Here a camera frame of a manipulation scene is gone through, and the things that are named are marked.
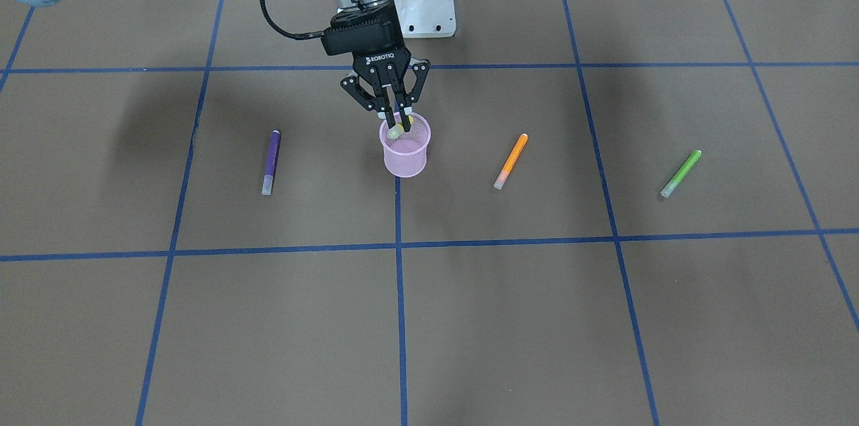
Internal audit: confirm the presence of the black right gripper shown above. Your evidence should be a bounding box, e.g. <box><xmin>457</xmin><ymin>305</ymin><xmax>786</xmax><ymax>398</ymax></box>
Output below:
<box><xmin>321</xmin><ymin>0</ymin><xmax>432</xmax><ymax>132</ymax></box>

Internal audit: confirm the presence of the orange highlighter pen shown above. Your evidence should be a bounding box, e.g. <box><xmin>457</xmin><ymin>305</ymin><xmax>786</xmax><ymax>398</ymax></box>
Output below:
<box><xmin>493</xmin><ymin>133</ymin><xmax>529</xmax><ymax>190</ymax></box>

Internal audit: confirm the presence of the purple highlighter pen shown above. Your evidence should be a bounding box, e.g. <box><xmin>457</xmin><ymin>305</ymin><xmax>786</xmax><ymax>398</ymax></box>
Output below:
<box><xmin>260</xmin><ymin>129</ymin><xmax>281</xmax><ymax>196</ymax></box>

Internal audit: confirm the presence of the green highlighter pen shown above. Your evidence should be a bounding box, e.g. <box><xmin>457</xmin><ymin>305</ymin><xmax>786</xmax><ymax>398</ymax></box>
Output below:
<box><xmin>660</xmin><ymin>149</ymin><xmax>702</xmax><ymax>199</ymax></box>

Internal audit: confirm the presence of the pink mesh pen holder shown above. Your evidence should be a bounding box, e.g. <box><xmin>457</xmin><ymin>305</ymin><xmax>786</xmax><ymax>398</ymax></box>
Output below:
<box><xmin>378</xmin><ymin>112</ymin><xmax>432</xmax><ymax>178</ymax></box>

